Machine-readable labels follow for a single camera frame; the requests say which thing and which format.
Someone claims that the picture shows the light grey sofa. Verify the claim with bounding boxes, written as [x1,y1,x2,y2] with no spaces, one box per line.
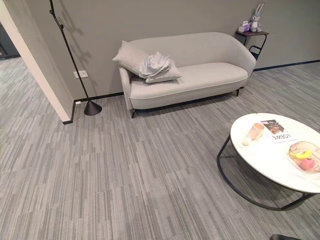
[118,31,257,119]

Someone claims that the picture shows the black coat rack stand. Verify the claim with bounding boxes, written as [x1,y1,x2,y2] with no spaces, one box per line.
[48,0,103,116]

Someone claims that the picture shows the pink peach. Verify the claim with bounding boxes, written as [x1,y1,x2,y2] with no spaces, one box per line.
[299,158,314,172]

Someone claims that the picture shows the round white coffee table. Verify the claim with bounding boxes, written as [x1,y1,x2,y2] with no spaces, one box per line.
[216,112,320,210]

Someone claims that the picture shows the yellow banana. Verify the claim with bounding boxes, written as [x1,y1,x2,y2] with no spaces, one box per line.
[292,149,314,160]

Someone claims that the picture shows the glass fruit bowl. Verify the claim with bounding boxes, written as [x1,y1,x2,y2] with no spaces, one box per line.
[287,140,320,172]

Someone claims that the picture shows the Loewe magazine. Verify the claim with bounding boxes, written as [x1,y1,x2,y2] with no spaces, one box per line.
[259,119,298,144]

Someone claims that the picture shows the pink cup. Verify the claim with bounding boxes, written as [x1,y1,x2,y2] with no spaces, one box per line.
[247,122,265,141]

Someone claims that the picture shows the small grey cushion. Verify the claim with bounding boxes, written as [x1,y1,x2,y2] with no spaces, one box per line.
[145,65,183,84]

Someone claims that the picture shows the dark side table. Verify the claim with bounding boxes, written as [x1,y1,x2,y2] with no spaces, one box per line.
[235,30,270,61]

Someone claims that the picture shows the small purple white box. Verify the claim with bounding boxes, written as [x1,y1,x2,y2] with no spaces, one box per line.
[238,20,251,33]

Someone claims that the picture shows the white crumpled garment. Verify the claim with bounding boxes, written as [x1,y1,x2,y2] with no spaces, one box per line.
[138,51,174,78]

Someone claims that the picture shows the purple plush rabbit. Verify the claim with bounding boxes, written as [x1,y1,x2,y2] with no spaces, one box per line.
[249,2,266,33]

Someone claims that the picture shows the large grey cushion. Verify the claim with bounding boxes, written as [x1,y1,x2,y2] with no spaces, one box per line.
[112,40,152,76]

